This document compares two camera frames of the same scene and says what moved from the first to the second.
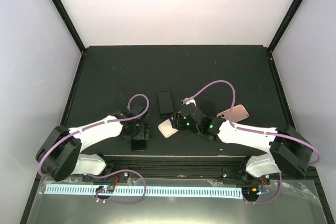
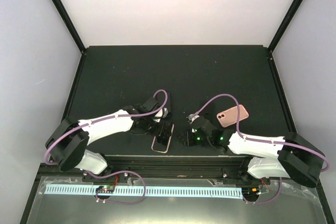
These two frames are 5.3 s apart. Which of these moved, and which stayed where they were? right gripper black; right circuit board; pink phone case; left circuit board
Moved: right gripper black
Stayed: pink phone case; right circuit board; left circuit board
